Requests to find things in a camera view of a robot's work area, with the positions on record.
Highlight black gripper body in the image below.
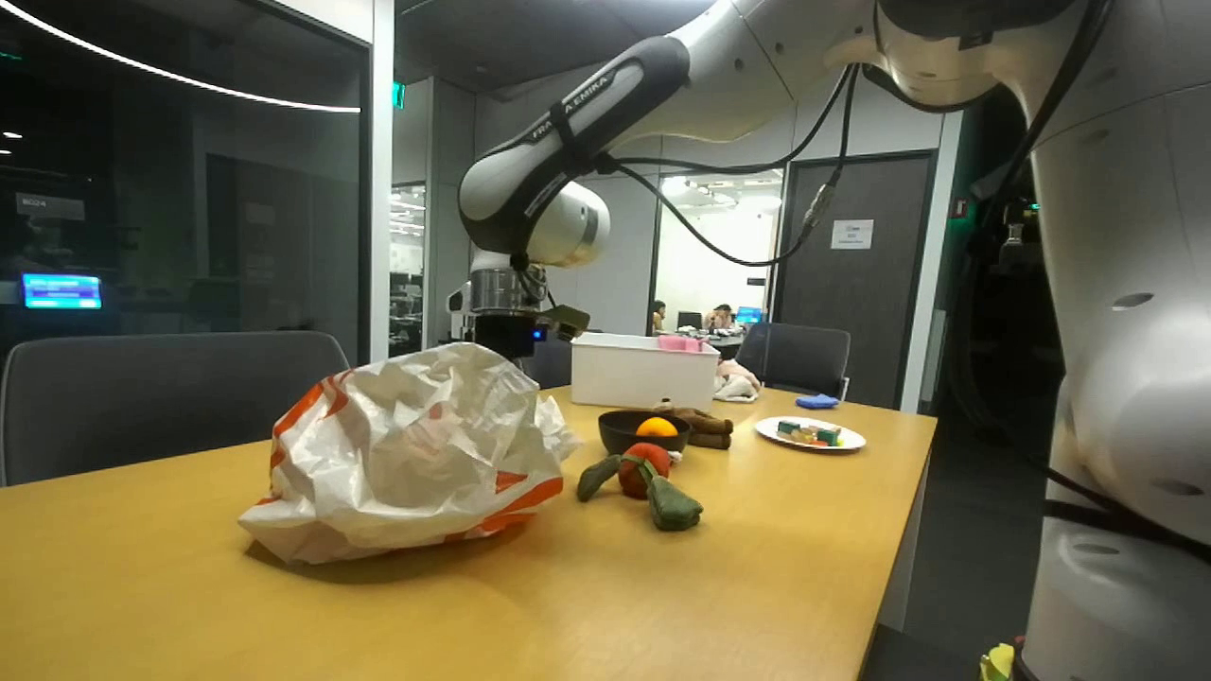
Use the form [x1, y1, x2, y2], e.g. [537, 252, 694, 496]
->
[472, 305, 551, 367]

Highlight white orange plastic bag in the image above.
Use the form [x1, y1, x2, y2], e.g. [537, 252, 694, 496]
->
[235, 338, 580, 566]

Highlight gray office chair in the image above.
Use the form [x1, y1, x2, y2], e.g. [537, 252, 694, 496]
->
[514, 332, 580, 395]
[0, 328, 354, 493]
[732, 323, 856, 400]

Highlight white plastic bin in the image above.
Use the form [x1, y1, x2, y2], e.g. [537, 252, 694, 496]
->
[568, 328, 721, 415]

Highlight red plush toy green leaves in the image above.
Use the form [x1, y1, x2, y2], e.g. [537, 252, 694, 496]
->
[571, 439, 706, 537]

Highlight brown plush toy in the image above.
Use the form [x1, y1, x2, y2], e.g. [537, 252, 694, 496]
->
[674, 406, 737, 453]

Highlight white crumpled paper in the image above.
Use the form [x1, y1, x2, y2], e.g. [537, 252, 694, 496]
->
[711, 357, 768, 409]

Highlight toy food pieces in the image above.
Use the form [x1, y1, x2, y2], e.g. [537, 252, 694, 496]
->
[773, 415, 848, 449]

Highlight white plate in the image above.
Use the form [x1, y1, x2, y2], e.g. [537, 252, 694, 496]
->
[754, 414, 869, 459]

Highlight white paper door sign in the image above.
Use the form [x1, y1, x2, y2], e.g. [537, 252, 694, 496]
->
[824, 214, 876, 252]

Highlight glowing blue monitor screen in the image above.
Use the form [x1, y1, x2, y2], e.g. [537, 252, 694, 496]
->
[20, 270, 108, 313]

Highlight yellow green object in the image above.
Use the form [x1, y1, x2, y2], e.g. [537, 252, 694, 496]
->
[977, 638, 1026, 681]

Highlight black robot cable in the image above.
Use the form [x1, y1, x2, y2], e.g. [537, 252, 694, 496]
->
[590, 62, 862, 274]

